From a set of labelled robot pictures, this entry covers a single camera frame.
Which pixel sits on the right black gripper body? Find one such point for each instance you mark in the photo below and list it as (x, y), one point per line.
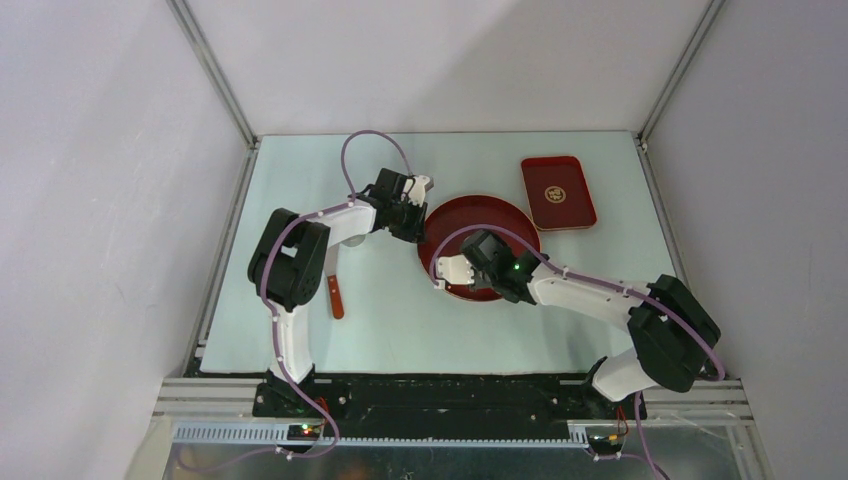
(483, 277)

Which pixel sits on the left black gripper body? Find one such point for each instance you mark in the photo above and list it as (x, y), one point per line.
(397, 224)

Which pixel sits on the round red plate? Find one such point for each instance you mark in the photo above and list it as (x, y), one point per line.
(468, 210)

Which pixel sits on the rectangular red tray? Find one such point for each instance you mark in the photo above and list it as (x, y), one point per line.
(558, 194)

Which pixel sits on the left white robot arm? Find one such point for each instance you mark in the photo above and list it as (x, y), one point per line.
(287, 265)

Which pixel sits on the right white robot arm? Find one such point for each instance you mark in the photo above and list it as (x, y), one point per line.
(673, 337)

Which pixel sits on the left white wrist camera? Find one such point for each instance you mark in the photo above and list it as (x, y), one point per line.
(415, 189)

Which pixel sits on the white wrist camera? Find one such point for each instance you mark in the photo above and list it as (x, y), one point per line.
(415, 189)
(454, 270)

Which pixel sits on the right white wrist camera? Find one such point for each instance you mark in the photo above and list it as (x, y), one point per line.
(454, 270)

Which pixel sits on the metal scraper red handle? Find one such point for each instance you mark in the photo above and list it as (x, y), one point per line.
(333, 287)

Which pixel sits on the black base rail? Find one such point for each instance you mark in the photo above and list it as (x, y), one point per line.
(437, 404)

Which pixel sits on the aluminium frame front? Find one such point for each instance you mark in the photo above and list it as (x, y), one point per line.
(237, 411)

